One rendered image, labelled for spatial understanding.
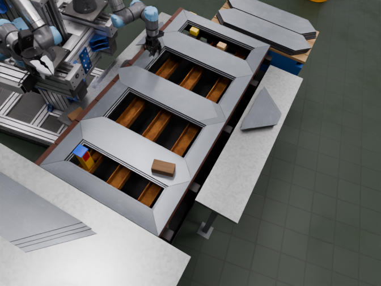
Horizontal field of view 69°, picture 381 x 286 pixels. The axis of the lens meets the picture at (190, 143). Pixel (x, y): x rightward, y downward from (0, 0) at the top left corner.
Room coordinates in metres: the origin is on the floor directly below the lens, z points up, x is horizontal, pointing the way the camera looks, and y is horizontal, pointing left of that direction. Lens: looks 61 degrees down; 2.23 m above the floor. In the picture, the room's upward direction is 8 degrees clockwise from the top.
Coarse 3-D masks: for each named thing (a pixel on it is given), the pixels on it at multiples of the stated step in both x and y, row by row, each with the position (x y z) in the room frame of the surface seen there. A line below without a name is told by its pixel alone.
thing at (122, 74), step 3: (129, 66) 1.30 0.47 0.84; (132, 66) 1.30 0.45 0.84; (135, 66) 1.30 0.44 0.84; (123, 69) 1.26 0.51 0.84; (126, 69) 1.27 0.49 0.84; (129, 69) 1.27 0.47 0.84; (132, 69) 1.27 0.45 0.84; (120, 72) 1.24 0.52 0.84; (123, 72) 1.24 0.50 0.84; (126, 72) 1.24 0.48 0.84; (129, 72) 1.25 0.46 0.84; (120, 75) 1.21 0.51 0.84; (123, 75) 1.21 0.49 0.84; (126, 75) 1.21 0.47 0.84; (120, 78) 1.18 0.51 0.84; (123, 78) 1.19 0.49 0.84; (120, 81) 1.16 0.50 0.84
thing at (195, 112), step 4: (200, 96) 1.13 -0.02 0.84; (196, 100) 1.09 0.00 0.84; (200, 100) 1.10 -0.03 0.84; (204, 100) 1.10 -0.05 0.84; (208, 100) 1.10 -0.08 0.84; (196, 104) 1.06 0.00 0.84; (200, 104) 1.06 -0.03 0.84; (204, 104) 1.07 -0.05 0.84; (208, 104) 1.07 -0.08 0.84; (192, 108) 1.03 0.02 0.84; (196, 108) 1.03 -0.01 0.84; (200, 108) 1.03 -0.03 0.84; (204, 108) 1.04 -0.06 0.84; (188, 112) 0.99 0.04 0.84; (192, 112) 1.00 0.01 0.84; (196, 112) 1.00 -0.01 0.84; (200, 112) 1.00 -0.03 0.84; (192, 116) 0.97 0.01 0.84; (196, 116) 0.97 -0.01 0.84; (200, 116) 0.97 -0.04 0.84
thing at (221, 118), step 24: (192, 24) 1.83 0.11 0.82; (168, 48) 1.53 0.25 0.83; (216, 72) 1.37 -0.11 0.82; (120, 96) 1.04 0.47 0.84; (144, 96) 1.07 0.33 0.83; (240, 96) 1.18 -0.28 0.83; (192, 120) 0.95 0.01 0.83; (216, 120) 0.96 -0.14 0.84; (192, 144) 0.79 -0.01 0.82; (120, 192) 0.44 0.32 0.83
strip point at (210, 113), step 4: (212, 104) 1.08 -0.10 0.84; (208, 108) 1.04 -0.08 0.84; (212, 108) 1.05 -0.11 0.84; (204, 112) 1.01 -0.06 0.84; (208, 112) 1.01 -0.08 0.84; (212, 112) 1.02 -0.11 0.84; (216, 112) 1.02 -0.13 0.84; (204, 116) 0.98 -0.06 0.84; (208, 116) 0.98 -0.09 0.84; (212, 116) 0.99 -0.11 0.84; (216, 116) 0.99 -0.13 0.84; (200, 120) 0.95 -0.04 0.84
